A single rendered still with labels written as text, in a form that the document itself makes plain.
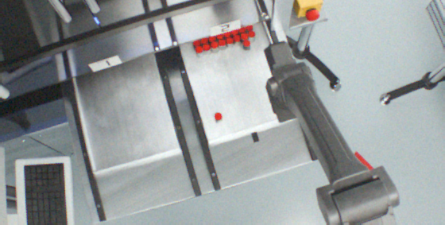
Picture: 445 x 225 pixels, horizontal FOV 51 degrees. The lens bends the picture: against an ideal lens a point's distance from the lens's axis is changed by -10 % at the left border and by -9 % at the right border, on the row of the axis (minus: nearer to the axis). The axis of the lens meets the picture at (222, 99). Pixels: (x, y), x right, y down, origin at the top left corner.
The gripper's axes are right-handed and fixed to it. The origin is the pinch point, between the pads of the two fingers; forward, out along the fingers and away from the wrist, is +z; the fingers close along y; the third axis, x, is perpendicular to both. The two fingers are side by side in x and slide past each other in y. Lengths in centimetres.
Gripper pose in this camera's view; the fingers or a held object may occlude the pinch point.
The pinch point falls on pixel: (281, 106)
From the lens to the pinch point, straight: 127.1
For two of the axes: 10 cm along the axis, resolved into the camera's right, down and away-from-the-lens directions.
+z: 0.1, 2.4, 9.7
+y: -2.8, -9.3, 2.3
